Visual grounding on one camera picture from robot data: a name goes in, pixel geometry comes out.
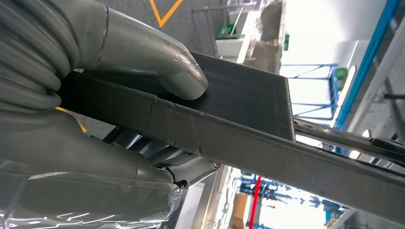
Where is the green plastic crate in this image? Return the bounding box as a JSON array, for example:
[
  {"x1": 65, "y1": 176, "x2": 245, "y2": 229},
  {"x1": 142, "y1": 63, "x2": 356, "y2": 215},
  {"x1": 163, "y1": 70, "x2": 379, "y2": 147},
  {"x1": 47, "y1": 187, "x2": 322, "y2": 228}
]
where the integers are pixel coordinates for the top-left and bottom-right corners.
[{"x1": 218, "y1": 23, "x2": 236, "y2": 39}]

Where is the blue metal rack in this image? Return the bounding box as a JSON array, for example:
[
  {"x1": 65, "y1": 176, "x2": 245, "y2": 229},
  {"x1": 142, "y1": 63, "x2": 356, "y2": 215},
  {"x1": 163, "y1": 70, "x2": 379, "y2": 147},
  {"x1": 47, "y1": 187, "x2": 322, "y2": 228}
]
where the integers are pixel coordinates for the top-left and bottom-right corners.
[{"x1": 280, "y1": 63, "x2": 339, "y2": 121}]

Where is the red barrier belt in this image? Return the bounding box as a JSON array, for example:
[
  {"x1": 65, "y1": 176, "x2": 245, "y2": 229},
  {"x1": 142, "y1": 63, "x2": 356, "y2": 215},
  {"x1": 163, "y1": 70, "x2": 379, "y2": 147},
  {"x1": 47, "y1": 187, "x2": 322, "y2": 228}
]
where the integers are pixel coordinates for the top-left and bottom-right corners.
[{"x1": 249, "y1": 176, "x2": 263, "y2": 229}]

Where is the white cabinet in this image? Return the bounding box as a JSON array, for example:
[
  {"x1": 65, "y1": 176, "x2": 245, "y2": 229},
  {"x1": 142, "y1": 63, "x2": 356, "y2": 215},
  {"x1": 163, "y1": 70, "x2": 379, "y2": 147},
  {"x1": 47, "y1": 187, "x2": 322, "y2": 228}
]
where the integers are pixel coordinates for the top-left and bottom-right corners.
[{"x1": 215, "y1": 38, "x2": 251, "y2": 62}]

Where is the blue metal post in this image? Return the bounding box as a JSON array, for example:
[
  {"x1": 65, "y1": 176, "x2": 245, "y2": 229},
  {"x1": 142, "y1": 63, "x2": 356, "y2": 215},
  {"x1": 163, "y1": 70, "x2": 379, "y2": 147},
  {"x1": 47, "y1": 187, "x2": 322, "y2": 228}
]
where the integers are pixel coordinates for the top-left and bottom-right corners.
[{"x1": 335, "y1": 0, "x2": 403, "y2": 129}]

